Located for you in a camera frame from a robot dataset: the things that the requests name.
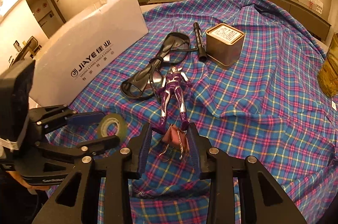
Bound square metal tin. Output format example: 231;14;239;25
206;23;245;70

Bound purple silver action figure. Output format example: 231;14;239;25
153;66;192;135

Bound small pink pouch keychain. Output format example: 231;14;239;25
158;125;190;160

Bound white foam box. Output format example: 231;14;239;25
29;0;148;106

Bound plaid cloth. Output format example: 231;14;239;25
46;0;338;224

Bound black goggles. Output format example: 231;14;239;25
120;32;197;101

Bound clear tape roll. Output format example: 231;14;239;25
97;113;127;142

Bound dining table with chairs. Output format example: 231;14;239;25
9;36;42;67

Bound black marker pen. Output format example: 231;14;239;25
193;22;207;62

